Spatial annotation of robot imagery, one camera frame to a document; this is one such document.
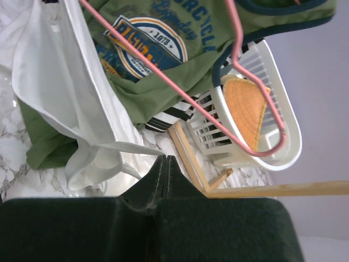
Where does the orange woven fan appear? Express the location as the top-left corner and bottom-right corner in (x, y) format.
(221, 75), (267, 151)

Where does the pink wire hanger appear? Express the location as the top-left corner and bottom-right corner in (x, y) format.
(79, 1), (286, 157)

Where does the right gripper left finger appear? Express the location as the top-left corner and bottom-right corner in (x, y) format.
(1, 156), (166, 261)

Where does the wooden clothes rack frame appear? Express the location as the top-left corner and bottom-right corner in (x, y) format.
(169, 122), (348, 199)

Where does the white plastic laundry basket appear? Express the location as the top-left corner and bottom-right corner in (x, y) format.
(186, 40), (302, 171)

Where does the striped cloth right of top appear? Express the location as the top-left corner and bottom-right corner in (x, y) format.
(145, 100), (194, 133)

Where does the green graphic tank top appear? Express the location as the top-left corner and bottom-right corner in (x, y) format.
(20, 0), (339, 170)

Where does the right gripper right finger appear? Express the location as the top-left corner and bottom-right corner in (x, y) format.
(148, 156), (304, 261)

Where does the white cloth under green top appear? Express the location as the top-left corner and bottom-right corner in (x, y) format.
(1, 1), (33, 70)

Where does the white tank top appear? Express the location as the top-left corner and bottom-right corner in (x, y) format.
(12, 1), (159, 190)

